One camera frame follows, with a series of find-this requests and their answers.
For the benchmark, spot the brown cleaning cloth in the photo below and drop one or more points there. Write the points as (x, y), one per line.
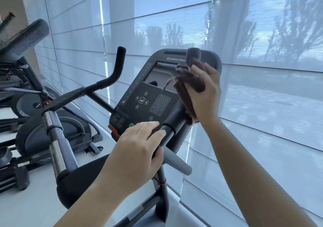
(186, 79)

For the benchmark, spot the person's left hand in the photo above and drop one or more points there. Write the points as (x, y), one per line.
(131, 163)

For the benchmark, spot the translucent window blind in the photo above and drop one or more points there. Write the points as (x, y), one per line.
(265, 108)

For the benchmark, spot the black exercise bike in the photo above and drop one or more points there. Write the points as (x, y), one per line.
(136, 108)

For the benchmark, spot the person's right forearm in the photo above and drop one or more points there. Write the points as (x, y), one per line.
(247, 179)

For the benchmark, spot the black elliptical machine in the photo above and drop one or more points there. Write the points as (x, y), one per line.
(27, 103)
(30, 138)

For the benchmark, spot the person's right hand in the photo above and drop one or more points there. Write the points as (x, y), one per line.
(209, 100)

